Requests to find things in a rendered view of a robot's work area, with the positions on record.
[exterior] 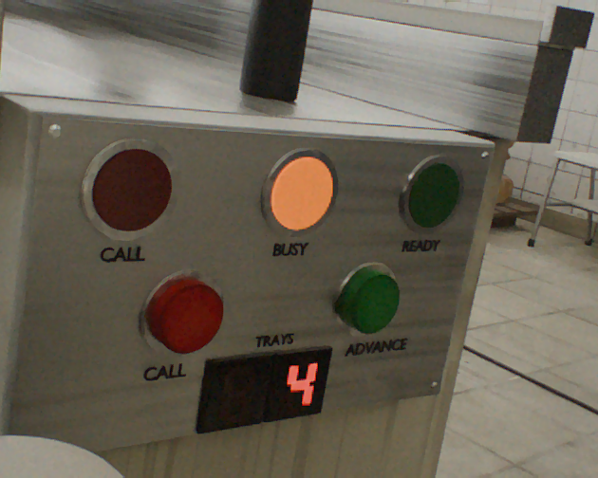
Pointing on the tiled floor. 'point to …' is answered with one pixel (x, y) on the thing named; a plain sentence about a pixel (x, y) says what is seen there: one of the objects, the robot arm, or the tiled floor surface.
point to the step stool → (588, 195)
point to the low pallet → (503, 217)
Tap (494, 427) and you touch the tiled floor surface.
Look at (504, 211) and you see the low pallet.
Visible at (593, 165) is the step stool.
